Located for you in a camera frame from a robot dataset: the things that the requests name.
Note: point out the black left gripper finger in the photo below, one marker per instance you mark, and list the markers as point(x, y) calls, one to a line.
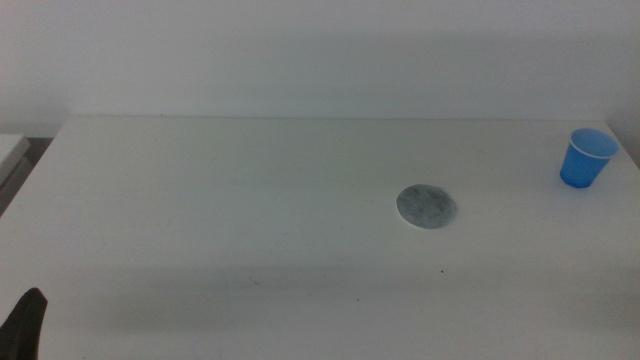
point(22, 327)

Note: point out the round grey cup mat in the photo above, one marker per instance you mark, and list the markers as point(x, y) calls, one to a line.
point(426, 206)

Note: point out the blue plastic cup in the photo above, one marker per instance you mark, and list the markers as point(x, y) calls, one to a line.
point(582, 162)

